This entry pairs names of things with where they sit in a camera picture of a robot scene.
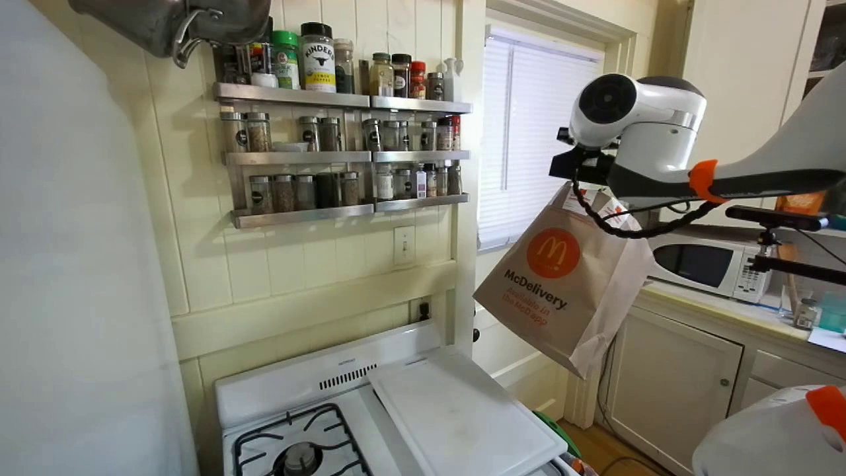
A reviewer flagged brown paper bag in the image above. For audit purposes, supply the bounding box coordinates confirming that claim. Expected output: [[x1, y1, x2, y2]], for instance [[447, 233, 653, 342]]
[[473, 182, 656, 379]]

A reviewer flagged white gas stove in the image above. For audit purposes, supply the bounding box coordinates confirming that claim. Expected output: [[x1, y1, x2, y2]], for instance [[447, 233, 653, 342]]
[[215, 320, 570, 476]]

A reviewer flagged black stove burner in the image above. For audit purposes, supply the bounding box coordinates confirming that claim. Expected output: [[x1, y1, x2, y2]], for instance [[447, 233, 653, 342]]
[[232, 403, 375, 476]]

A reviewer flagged window with white blinds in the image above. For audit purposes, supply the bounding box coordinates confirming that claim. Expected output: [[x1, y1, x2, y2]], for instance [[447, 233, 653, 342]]
[[477, 25, 606, 252]]

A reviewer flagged white microwave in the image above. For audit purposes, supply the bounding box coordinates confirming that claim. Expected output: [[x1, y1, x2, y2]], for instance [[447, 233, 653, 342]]
[[646, 232, 773, 305]]

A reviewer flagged white ceramic bottle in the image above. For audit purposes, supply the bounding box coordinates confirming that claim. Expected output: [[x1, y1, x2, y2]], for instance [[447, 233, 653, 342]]
[[441, 57, 465, 103]]

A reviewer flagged row of glass spice jars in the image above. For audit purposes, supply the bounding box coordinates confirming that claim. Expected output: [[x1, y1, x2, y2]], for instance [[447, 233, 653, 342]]
[[362, 115, 462, 153], [249, 171, 361, 215], [375, 163, 463, 202]]

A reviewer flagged dark spice jar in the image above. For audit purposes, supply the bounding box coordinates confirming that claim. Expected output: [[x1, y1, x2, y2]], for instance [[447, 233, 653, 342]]
[[391, 53, 413, 100]]

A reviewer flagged yellow spice jar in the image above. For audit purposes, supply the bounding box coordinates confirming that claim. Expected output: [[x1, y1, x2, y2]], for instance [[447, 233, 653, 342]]
[[368, 52, 395, 99]]

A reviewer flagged orange box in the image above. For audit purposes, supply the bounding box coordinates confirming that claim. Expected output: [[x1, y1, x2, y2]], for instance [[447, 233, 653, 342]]
[[774, 191, 827, 214]]

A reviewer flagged cream cabinet door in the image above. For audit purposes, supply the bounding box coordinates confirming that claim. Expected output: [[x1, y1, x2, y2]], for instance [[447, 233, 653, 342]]
[[604, 307, 745, 474]]

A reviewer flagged glass spice jar metal lid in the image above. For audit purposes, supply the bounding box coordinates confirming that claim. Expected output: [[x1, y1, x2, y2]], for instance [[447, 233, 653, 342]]
[[318, 116, 343, 153], [245, 112, 272, 153], [298, 116, 321, 153], [219, 111, 248, 154]]

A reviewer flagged spice jar with tan lid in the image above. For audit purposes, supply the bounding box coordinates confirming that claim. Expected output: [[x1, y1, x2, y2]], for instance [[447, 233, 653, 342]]
[[333, 38, 356, 95]]

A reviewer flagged green round object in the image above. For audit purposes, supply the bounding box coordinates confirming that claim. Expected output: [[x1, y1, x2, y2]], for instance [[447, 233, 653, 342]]
[[531, 411, 583, 459]]

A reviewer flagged small glass jar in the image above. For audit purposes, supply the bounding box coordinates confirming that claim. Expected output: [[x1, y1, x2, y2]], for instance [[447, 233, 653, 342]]
[[792, 298, 821, 331]]

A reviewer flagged white cutting board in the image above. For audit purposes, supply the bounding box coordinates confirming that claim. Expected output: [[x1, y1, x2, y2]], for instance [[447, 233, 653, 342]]
[[367, 346, 570, 476]]

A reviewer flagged large spice bottle black lid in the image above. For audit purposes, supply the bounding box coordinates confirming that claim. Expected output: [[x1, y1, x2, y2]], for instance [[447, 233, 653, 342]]
[[299, 22, 337, 94]]

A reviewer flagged metal spice rack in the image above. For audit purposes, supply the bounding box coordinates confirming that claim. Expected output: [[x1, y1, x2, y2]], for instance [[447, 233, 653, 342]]
[[212, 82, 474, 231]]

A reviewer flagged teal container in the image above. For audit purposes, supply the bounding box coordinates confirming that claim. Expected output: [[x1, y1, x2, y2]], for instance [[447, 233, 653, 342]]
[[817, 292, 846, 335]]

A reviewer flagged cream drawer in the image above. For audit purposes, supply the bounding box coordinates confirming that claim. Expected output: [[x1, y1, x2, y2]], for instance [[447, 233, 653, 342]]
[[750, 349, 846, 392]]

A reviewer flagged white paper sheet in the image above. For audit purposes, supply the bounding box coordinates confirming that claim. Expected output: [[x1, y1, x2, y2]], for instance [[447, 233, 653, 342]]
[[807, 327, 846, 354]]

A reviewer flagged spice bottle with green lid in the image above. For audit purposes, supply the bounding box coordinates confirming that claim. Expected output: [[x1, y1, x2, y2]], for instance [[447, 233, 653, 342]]
[[270, 30, 302, 91]]

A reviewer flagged cluster of small spice bottles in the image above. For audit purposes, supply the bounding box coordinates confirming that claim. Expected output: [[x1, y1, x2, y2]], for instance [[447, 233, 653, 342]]
[[220, 41, 280, 89]]

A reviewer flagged metal pot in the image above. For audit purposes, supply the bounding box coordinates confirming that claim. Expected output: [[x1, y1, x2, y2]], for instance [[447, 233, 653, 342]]
[[67, 0, 274, 69]]

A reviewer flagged white refrigerator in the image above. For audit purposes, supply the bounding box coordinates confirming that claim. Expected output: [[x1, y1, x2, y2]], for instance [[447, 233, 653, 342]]
[[0, 0, 200, 476]]

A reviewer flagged light switch plate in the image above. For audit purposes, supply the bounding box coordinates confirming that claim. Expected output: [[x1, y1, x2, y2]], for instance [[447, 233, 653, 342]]
[[393, 225, 417, 267]]

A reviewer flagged camera on mount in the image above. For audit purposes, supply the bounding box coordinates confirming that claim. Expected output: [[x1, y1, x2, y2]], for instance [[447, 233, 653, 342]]
[[724, 204, 846, 287]]

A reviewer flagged black cable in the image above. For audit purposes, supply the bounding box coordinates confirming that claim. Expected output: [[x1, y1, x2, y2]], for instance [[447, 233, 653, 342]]
[[596, 336, 621, 434]]

